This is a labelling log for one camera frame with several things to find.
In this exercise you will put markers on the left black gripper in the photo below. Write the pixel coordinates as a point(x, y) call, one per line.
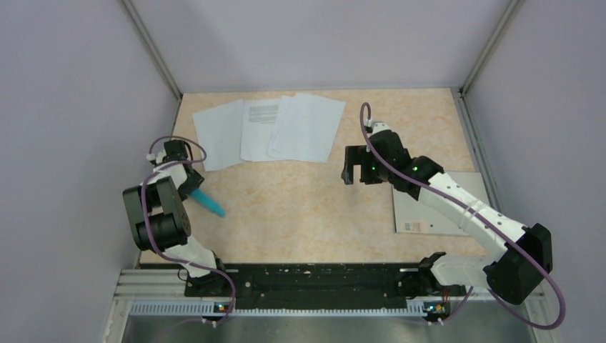
point(196, 181)

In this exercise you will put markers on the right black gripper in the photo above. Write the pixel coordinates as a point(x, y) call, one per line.
point(356, 155)

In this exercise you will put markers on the grey black folder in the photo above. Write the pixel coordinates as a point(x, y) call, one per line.
point(411, 217)

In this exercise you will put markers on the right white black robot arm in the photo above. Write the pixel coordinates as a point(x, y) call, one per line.
point(518, 257)

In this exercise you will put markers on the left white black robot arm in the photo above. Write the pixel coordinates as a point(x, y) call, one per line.
point(159, 221)

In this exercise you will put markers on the cyan marker pen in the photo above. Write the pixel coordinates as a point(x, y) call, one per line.
point(207, 202)

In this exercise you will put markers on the top right paper sheet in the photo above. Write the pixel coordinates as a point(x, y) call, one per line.
point(309, 131)

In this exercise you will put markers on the printed white paper sheet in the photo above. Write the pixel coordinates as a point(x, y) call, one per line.
point(258, 122)

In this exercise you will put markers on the lower right paper sheet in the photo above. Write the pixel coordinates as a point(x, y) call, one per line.
point(282, 113)

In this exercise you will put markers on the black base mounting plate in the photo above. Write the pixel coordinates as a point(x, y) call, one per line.
point(349, 286)

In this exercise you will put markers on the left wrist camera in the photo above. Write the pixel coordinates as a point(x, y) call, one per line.
point(156, 158)

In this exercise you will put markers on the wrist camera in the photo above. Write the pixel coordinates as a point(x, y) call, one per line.
point(376, 127)
point(156, 158)

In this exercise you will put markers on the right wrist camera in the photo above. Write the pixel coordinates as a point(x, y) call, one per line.
point(376, 127)

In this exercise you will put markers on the aluminium rail frame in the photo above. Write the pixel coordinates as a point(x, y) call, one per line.
point(149, 306)

